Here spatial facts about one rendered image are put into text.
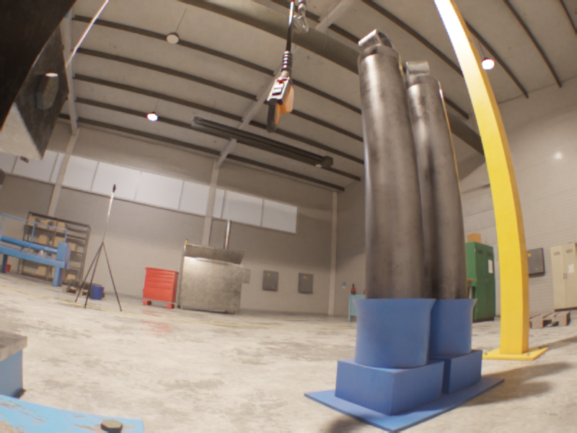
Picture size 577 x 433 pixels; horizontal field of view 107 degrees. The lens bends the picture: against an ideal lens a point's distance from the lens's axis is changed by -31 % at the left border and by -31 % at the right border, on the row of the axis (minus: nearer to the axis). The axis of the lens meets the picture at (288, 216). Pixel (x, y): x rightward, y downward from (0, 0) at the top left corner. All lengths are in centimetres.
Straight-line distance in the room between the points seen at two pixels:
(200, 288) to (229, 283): 78
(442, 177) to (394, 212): 39
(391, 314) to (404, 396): 26
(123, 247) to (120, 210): 161
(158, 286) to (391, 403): 682
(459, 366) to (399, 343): 36
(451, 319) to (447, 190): 53
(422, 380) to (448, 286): 40
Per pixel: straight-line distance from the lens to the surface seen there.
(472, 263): 701
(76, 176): 1436
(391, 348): 99
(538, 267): 1027
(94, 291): 647
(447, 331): 124
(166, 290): 739
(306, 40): 682
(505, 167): 231
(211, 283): 811
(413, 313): 100
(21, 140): 31
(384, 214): 106
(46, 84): 29
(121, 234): 1354
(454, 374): 123
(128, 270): 1336
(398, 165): 113
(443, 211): 132
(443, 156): 143
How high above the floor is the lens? 34
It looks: 17 degrees up
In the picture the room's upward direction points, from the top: 4 degrees clockwise
